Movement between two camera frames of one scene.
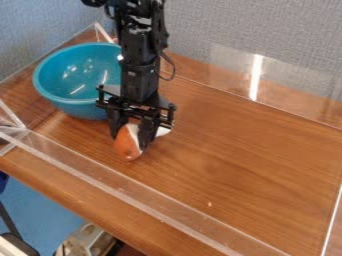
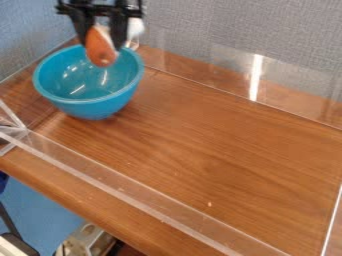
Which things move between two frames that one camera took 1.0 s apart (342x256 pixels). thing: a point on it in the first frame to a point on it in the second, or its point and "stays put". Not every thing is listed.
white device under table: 90,241 stays put
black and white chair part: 13,243 stays put
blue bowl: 69,74 stays put
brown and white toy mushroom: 128,141 to 100,46
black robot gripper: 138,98 to 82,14
